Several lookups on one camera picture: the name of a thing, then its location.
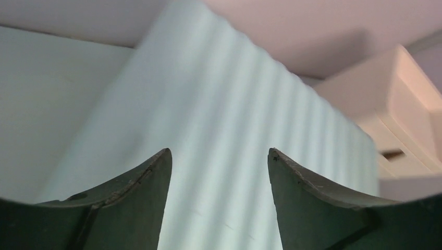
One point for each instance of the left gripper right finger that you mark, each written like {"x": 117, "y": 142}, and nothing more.
{"x": 314, "y": 212}

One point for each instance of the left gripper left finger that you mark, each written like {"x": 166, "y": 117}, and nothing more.
{"x": 125, "y": 212}

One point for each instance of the light blue ribbed suitcase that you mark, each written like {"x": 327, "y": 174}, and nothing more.
{"x": 202, "y": 89}

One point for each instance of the cream plastic drawer cabinet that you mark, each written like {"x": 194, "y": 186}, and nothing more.
{"x": 392, "y": 100}

